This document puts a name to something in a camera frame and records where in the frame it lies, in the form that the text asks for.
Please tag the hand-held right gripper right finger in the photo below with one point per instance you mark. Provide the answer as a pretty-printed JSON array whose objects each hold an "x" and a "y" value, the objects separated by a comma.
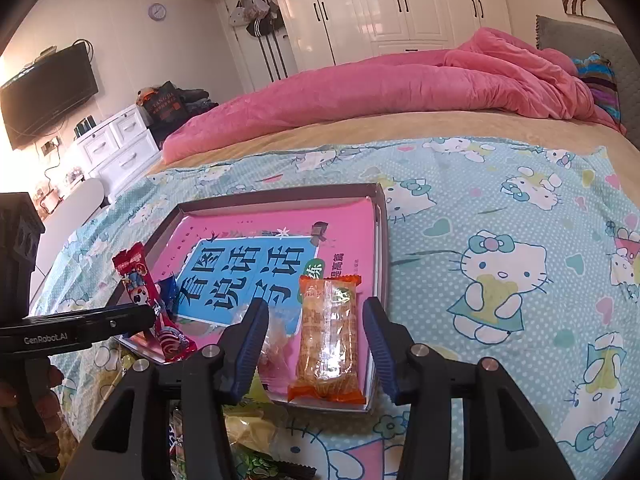
[{"x": 382, "y": 350}]

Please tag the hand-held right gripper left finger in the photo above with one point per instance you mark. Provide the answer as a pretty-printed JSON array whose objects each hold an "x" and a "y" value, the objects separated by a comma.
[{"x": 250, "y": 345}]

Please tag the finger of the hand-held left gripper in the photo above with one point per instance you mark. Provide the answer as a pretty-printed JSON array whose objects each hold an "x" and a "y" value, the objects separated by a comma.
[{"x": 130, "y": 320}]

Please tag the clear red candy packet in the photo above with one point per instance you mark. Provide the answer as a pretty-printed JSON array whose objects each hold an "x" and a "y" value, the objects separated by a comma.
[{"x": 277, "y": 355}]

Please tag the red snack packet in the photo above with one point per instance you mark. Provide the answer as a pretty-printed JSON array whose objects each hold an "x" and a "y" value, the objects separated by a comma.
[{"x": 135, "y": 275}]

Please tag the blue snack packet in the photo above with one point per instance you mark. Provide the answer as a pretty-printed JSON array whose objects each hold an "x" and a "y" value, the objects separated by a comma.
[{"x": 168, "y": 291}]

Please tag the long orange snack packet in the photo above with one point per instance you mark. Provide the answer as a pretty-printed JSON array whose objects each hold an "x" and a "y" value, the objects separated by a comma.
[{"x": 325, "y": 340}]

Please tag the light green snack packet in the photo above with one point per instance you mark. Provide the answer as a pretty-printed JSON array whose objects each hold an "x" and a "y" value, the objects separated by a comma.
[{"x": 250, "y": 427}]

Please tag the dark brown shallow box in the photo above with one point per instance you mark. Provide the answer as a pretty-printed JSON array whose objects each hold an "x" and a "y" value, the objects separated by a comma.
[{"x": 382, "y": 250}]

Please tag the black green snack packet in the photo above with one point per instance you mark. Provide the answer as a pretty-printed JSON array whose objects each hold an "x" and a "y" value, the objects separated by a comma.
[{"x": 272, "y": 467}]

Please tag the person's left hand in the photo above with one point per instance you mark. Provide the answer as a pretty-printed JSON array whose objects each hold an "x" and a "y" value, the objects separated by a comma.
[{"x": 47, "y": 395}]

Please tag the cartoon cat printed blanket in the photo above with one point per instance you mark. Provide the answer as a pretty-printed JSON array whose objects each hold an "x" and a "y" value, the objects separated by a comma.
[{"x": 500, "y": 360}]

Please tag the pink book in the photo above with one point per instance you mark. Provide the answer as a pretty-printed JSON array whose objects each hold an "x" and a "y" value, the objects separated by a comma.
[{"x": 240, "y": 220}]

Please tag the white drawer cabinet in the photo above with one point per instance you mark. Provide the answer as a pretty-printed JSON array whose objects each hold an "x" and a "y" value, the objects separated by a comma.
[{"x": 120, "y": 145}]

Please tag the black bag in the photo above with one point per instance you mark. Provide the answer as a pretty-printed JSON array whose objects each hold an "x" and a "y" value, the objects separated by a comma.
[{"x": 165, "y": 105}]

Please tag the pile of dark clothes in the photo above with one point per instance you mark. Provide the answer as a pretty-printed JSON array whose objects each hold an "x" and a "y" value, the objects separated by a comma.
[{"x": 197, "y": 100}]

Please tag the tan bedsheet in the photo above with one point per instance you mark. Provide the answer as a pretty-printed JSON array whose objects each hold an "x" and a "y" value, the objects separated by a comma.
[{"x": 450, "y": 127}]

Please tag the pink quilt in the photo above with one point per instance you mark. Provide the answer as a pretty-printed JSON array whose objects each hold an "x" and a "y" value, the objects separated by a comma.
[{"x": 375, "y": 90}]

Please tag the colourful striped pillow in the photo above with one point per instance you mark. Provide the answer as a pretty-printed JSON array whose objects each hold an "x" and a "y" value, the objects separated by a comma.
[{"x": 597, "y": 85}]

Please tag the white wardrobe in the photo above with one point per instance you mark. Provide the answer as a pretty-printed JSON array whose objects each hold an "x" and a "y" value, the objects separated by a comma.
[{"x": 375, "y": 5}]

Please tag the grey headboard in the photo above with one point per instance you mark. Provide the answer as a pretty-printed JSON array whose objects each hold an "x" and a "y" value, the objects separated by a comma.
[{"x": 615, "y": 55}]

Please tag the wall power socket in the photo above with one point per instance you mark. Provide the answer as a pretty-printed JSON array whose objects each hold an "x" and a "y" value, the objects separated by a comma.
[{"x": 51, "y": 146}]

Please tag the black wall television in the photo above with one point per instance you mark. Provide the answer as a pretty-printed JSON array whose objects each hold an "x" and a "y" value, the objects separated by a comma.
[{"x": 45, "y": 95}]

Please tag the round wall clock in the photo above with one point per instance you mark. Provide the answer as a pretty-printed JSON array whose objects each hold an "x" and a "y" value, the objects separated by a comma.
[{"x": 157, "y": 11}]

